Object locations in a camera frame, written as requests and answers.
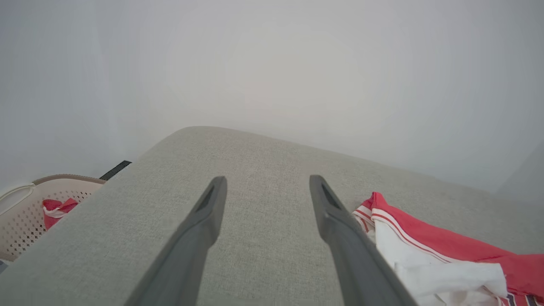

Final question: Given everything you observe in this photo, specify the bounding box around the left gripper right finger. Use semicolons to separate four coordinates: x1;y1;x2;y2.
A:
309;175;419;306

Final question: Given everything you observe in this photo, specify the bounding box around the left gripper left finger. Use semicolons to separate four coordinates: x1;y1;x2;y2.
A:
125;176;228;306

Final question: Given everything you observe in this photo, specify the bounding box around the red and white garment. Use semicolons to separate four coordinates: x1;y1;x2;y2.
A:
352;191;544;306

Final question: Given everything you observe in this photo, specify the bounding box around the red garment in basket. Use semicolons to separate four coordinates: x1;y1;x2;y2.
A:
42;198;79;231

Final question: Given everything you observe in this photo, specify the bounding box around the black strip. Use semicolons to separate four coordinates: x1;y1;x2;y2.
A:
99;160;132;181

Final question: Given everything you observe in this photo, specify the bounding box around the beige perforated laundry basket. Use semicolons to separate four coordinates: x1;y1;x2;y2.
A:
0;173;107;262

